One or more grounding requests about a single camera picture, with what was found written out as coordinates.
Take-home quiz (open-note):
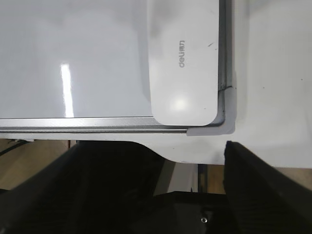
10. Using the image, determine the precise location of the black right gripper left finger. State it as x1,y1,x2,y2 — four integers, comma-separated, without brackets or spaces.
0,141,165,234

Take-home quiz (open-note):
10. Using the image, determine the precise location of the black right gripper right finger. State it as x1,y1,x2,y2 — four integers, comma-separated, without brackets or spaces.
224,141,312,234

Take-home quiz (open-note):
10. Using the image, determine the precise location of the white whiteboard eraser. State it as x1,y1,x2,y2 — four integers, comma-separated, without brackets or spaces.
147,0,220,126

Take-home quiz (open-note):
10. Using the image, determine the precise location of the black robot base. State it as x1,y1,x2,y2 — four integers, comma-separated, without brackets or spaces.
148,192,236,234

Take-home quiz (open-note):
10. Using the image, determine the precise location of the aluminium framed whiteboard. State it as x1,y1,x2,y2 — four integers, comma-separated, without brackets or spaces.
0,0,236,138

